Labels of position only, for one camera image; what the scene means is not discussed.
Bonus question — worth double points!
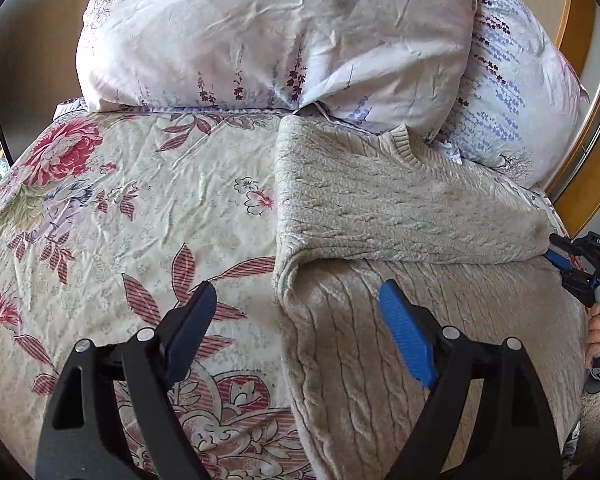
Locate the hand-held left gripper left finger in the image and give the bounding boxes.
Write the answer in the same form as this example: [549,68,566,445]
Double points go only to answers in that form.
[35,280,218,480]

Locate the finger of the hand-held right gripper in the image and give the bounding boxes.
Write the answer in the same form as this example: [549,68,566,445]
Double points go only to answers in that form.
[560,271,598,307]
[545,232,586,271]

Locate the blue flower print pillow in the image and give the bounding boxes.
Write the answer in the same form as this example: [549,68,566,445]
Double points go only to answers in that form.
[425,0,591,191]

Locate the floral bed sheet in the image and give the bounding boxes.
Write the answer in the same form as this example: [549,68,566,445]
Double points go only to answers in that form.
[0,100,586,480]

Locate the beige cable knit sweater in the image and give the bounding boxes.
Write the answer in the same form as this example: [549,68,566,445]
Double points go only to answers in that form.
[271,115,588,480]

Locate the pink floral pillow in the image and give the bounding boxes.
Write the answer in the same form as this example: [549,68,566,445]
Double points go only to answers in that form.
[75,0,478,126]

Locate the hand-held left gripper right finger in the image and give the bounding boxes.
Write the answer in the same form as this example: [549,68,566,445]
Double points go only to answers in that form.
[378,279,563,480]

